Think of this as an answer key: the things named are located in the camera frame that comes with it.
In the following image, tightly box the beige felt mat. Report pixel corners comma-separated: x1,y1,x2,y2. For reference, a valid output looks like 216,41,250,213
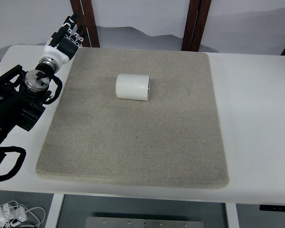
36,48,229,189

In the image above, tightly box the black braided cable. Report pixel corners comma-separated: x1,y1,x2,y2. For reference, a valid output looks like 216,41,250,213
0,146,27,183

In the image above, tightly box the dark wooden frame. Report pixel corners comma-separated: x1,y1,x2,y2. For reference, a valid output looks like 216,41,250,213
70,0,100,48
181,0,211,52

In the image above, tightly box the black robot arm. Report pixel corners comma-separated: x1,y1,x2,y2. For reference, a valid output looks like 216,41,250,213
0,61,63,144

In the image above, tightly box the white table leg left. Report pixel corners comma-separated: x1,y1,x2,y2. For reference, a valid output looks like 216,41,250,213
45,194,64,228

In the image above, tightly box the black control panel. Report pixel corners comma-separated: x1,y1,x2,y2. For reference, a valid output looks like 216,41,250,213
259,205,285,212

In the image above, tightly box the white table leg right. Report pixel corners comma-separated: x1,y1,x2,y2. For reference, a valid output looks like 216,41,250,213
225,203,239,228

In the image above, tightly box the dark wooden frame right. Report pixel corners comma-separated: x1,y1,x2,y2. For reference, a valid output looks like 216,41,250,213
181,0,211,52

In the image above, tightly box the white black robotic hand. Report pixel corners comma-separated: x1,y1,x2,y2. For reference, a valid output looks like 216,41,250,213
39,13,87,72

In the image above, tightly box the white ribbed cup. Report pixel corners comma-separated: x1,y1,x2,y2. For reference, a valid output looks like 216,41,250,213
115,74,150,102

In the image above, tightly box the dark wooden frame left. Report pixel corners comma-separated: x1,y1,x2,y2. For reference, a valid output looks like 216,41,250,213
70,0,100,48

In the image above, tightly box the white power adapter with cables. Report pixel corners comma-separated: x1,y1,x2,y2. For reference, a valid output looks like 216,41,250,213
0,200,47,228

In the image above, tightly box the white table leg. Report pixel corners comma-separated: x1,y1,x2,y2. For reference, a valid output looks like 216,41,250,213
225,203,239,228
45,194,64,228

